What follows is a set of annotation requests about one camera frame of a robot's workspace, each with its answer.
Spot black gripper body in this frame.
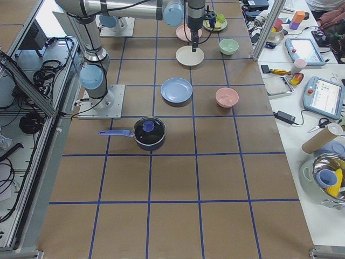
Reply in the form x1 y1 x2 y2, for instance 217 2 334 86
190 30 199 45

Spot pink plate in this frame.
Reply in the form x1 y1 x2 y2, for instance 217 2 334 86
175 25 191 42

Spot blue plate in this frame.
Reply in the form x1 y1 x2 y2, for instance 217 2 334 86
161 78 193 104

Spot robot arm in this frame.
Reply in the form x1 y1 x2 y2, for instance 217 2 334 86
99 1 206 52
56 1 184 112

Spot white plate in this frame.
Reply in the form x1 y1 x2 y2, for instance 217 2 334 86
175 46 204 66

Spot green lettuce leaf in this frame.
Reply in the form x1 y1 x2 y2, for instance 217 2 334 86
216 14 226 24

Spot green plate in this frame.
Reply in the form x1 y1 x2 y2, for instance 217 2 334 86
203 19 227 32

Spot green bowl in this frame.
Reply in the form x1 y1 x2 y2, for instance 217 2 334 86
219 39 239 55

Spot pink bowl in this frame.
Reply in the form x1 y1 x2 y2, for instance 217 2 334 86
215 87 239 108

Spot digital kitchen scale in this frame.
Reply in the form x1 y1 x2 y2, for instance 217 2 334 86
263 76 294 98

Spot blue pot with lid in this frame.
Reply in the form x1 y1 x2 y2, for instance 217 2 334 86
99 116 166 151

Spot white paper cup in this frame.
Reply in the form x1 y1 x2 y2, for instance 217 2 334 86
291 58 307 74

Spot upper teach pendant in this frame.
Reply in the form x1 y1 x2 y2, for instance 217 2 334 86
285 38 326 66

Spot teach pendant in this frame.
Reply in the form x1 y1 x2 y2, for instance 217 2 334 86
302 77 344 120
285 38 326 66

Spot black power adapter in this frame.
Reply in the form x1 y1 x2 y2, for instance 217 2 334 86
273 111 295 125

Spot lower teach pendant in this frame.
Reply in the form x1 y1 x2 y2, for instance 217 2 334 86
302 77 344 120

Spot scissors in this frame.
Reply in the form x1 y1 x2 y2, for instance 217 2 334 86
308 117 331 133

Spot cardboard tube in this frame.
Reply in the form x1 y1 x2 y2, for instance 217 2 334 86
301 123 343 154

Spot steel mixing bowl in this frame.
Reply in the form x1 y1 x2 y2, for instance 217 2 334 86
312 153 344 209

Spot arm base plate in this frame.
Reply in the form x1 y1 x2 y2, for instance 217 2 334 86
78 84 126 119
100 17 135 38

